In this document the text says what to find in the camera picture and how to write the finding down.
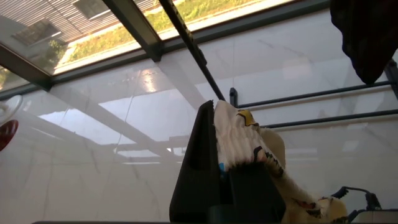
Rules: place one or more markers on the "black clothes rack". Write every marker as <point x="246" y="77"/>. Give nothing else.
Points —
<point x="192" y="46"/>

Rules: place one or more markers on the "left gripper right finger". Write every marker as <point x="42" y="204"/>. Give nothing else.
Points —
<point x="255" y="193"/>

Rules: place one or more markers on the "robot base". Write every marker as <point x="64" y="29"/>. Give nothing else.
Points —
<point x="379" y="217"/>

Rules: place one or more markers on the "window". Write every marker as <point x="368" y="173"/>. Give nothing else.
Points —
<point x="93" y="25"/>

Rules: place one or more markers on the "cream printed garment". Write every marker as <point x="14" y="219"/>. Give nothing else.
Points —
<point x="239" y="140"/>

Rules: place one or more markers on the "black garment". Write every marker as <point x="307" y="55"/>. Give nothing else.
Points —
<point x="363" y="37"/>

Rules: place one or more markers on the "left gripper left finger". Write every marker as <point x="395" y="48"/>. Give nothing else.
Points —
<point x="196" y="180"/>

